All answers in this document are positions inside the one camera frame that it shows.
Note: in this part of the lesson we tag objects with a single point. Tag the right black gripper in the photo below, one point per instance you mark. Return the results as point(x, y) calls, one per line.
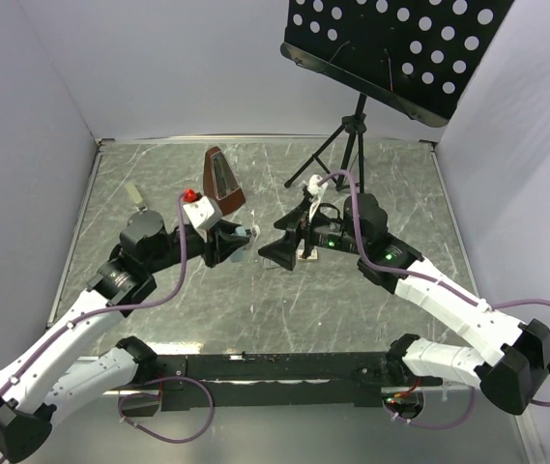
point(283, 250)

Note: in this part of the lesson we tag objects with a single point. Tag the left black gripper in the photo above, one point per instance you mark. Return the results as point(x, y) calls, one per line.
point(217, 249)

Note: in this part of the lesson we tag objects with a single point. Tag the blue stapler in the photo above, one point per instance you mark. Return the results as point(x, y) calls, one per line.
point(251, 235)

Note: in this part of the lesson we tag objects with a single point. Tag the white staple box sleeve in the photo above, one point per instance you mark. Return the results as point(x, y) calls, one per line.
point(304, 255)

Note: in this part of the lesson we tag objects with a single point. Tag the staple tray with staples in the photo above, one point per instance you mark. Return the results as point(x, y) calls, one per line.
point(269, 264)

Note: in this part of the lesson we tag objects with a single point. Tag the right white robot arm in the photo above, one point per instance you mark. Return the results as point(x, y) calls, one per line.
point(505, 358)

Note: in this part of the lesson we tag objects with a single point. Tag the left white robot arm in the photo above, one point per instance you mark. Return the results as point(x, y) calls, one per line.
point(46, 384)

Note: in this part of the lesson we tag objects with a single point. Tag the brown metronome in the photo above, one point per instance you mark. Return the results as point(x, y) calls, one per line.
point(220, 182)

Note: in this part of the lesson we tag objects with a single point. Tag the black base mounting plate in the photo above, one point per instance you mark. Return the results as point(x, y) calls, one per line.
point(357, 378)

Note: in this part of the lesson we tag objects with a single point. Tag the black music stand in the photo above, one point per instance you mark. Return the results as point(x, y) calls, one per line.
point(416, 57)

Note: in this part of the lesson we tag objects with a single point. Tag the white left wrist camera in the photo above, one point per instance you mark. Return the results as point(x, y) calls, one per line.
point(202, 211)

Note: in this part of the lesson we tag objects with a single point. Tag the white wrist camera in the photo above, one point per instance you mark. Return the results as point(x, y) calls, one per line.
point(202, 211)
point(315, 188)

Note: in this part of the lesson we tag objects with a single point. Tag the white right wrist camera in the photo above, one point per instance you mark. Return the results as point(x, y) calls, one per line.
point(315, 188)

